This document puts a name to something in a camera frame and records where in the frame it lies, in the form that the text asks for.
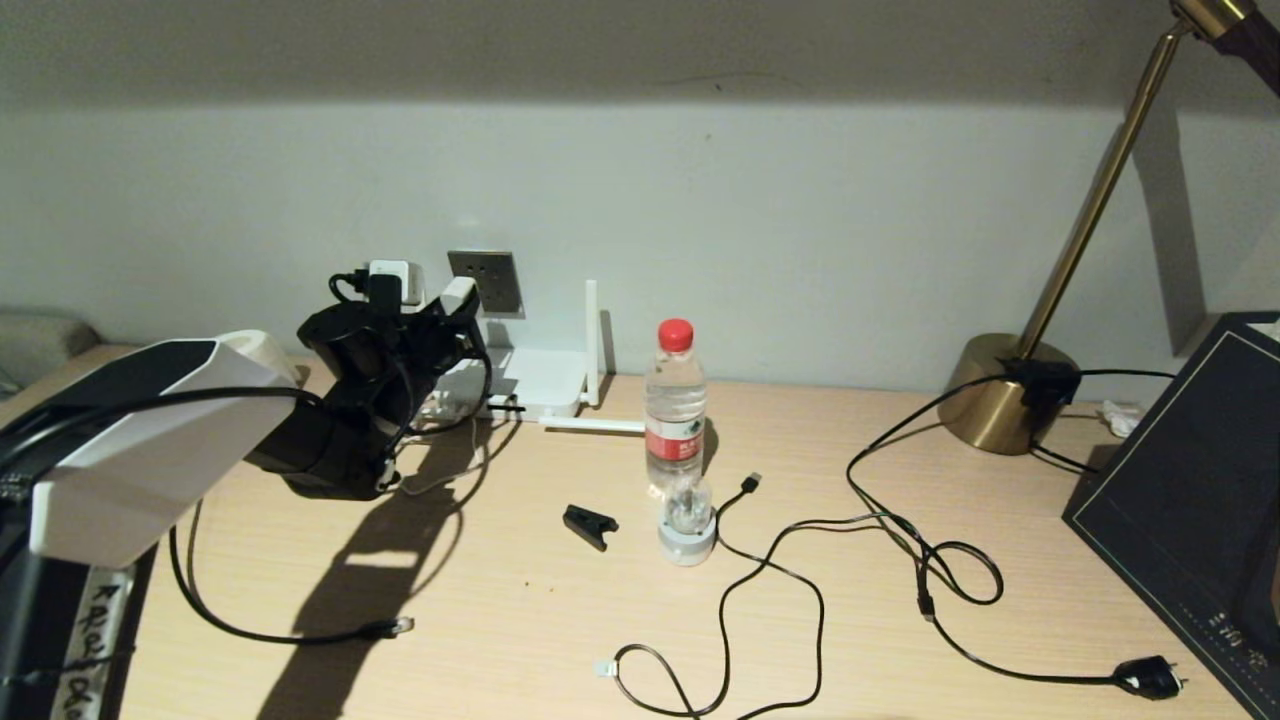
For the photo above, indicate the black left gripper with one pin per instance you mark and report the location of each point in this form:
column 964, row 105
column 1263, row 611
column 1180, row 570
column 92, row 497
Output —
column 370, row 350

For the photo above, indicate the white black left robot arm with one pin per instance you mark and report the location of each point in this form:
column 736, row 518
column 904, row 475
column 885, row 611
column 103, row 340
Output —
column 150, row 450

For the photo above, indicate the white router with antennas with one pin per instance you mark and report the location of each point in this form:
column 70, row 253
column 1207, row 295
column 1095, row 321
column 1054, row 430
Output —
column 545, row 380

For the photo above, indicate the white toilet paper roll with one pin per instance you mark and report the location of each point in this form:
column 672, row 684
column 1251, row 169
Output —
column 268, row 355

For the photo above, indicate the water bottle red cap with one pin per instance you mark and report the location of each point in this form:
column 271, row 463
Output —
column 675, row 400

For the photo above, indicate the small black clip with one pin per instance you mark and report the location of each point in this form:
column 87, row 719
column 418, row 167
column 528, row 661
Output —
column 588, row 525

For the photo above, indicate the glass dome on white base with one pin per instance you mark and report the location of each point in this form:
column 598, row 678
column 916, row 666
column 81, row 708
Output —
column 686, row 545

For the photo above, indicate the brass desk lamp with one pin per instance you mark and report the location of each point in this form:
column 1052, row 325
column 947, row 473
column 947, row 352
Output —
column 990, row 400

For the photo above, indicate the black box on lamp base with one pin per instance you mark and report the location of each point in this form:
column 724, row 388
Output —
column 1045, row 385

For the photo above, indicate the small white crumpled object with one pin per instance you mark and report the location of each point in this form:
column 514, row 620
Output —
column 1120, row 418

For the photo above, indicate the dark box with gold trim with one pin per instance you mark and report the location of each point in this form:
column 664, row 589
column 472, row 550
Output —
column 1185, row 490

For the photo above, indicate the grey wall socket plate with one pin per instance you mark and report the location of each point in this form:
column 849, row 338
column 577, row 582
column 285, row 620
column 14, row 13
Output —
column 500, row 285

